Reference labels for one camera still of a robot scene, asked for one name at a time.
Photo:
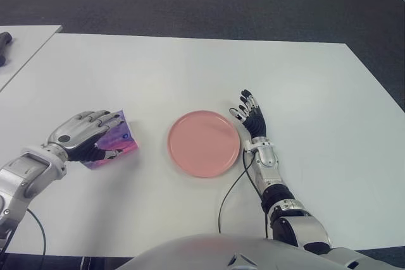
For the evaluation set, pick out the pink round plate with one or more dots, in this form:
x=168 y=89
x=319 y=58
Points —
x=204 y=143

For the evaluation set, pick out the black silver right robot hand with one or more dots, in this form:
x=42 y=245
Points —
x=256 y=124

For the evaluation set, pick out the silver robot torso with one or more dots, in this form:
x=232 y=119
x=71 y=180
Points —
x=202 y=252

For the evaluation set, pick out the purple tissue paper pack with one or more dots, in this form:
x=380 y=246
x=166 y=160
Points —
x=121 y=138

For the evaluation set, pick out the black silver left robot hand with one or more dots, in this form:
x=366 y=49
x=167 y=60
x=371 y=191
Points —
x=76 y=131

